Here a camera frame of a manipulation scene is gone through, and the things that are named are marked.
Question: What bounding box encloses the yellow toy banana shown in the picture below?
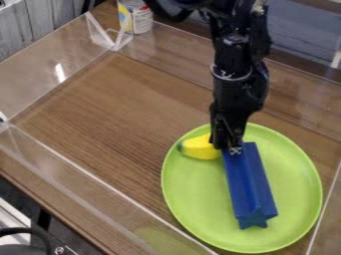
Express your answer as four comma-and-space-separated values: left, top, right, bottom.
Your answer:
177, 133, 221, 160

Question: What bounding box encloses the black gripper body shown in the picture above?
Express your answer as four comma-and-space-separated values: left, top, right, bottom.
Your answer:
209, 64, 269, 133

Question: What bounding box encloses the clear acrylic corner bracket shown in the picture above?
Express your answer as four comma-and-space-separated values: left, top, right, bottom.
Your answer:
85, 12, 134, 52

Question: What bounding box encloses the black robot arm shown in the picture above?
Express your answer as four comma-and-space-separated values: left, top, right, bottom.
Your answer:
143, 0, 272, 154

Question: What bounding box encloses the black cable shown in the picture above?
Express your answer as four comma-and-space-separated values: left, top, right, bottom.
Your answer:
0, 224, 48, 255

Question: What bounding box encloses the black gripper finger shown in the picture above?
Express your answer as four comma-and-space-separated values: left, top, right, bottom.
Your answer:
224, 115, 245, 154
209, 114, 228, 149

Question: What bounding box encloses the green round plate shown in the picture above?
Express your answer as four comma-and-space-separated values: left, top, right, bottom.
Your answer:
162, 124, 324, 254

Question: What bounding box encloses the white yellow can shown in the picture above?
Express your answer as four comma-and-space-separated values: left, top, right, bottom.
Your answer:
118, 0, 154, 35

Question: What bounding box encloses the clear acrylic enclosure wall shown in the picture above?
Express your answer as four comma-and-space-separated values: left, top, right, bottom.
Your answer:
0, 3, 341, 255

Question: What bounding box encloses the blue plastic block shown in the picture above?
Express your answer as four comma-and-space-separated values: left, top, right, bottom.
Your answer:
222, 142, 278, 230

